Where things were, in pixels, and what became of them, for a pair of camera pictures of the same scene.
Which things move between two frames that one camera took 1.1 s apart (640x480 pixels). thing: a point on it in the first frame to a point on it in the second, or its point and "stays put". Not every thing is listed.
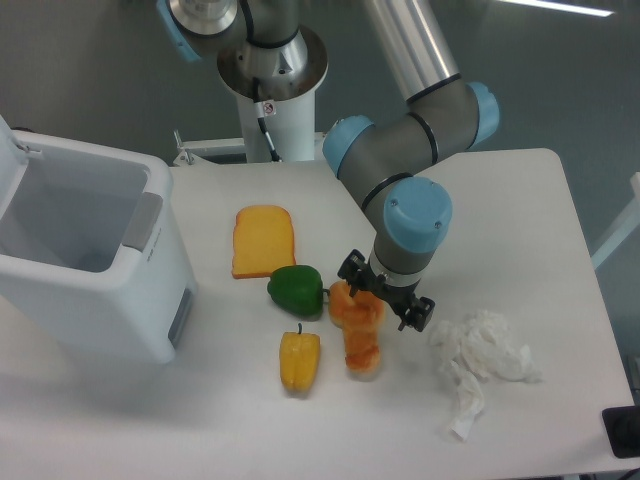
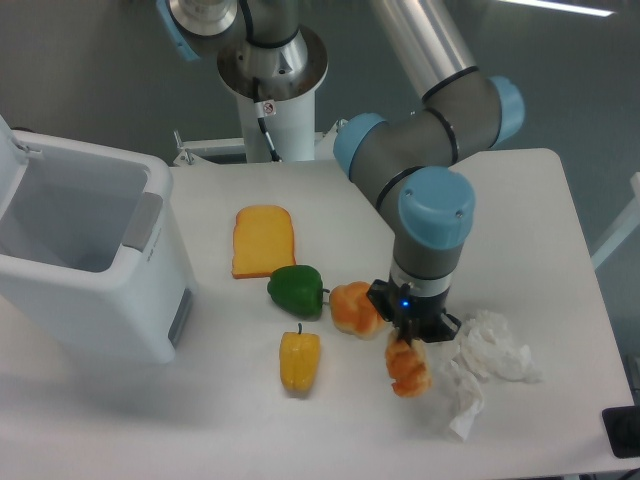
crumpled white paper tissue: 477,346 stays put
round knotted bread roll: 361,312 stays put
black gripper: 355,271 to 420,316
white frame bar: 623,228 stays put
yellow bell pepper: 299,360 stays put
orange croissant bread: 362,351 to 408,366
